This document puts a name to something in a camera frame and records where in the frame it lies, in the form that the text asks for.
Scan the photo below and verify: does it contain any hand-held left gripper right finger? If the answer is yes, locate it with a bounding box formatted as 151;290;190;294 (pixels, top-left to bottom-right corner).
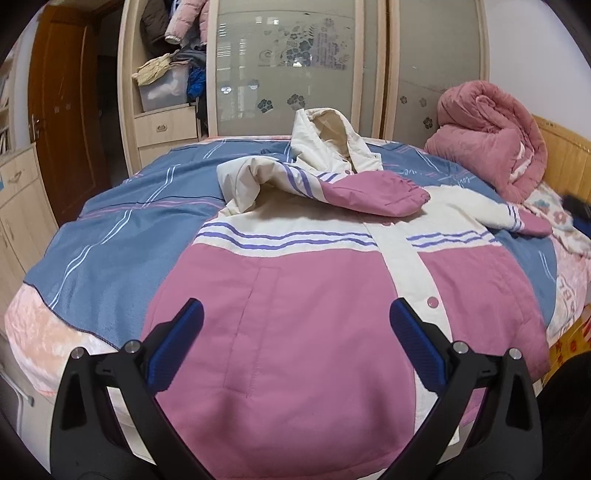
379;298;546;480

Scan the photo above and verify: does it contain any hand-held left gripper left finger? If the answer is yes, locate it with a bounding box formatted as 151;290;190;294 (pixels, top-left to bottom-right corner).
50;298;218;480

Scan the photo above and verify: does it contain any pink and cream hooded jacket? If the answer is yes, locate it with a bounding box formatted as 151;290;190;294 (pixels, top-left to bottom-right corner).
141;107;552;480

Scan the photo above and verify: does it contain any grey clothes pile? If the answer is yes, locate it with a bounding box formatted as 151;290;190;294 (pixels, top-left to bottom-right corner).
173;44;206;70

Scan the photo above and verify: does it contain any blue fleece blanket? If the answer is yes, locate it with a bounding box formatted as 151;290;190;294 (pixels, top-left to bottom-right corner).
23;136;561;352

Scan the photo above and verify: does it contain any bed with pink floral sheet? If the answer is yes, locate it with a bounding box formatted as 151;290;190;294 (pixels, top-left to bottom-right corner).
2;134;591;462

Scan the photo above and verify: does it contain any orange carton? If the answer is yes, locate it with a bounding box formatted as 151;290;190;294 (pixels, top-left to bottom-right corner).
547;305;591;374

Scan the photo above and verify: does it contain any white floral cloth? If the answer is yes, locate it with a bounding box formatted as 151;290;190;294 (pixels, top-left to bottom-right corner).
522;182;591;259

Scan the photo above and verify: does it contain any wardrobe drawer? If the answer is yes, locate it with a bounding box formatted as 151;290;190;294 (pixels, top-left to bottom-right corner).
134;104;201;148
137;138;201;172

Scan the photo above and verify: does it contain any light wooden cabinet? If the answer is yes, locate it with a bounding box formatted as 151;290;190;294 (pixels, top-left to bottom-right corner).
0;143;58;287

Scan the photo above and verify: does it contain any black object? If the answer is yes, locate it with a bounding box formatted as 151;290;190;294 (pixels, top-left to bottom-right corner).
564;195;591;217

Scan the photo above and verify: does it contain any pink quilt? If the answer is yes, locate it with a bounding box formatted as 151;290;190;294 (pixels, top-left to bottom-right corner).
424;80;548;204

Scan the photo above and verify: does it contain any wooden headboard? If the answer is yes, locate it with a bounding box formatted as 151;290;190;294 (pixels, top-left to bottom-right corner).
531;114;591;206

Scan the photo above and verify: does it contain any translucent storage box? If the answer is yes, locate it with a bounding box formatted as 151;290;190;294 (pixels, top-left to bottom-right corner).
137;69;190;112

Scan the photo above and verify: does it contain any brown wooden door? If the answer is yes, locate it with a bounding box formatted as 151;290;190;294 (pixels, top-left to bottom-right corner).
28;4;125;227

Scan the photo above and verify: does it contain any blue garment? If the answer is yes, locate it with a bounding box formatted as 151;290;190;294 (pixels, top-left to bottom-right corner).
187;65;206;100

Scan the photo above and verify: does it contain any tan crumpled cloth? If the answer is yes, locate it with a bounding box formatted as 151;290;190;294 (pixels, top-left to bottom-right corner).
133;53;178;86

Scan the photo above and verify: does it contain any pink puffer jacket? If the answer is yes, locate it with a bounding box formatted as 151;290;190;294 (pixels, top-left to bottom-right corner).
165;0;208;44

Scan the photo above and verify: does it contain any dark brown coat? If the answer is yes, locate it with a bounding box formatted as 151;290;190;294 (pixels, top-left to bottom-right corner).
140;0;171;44

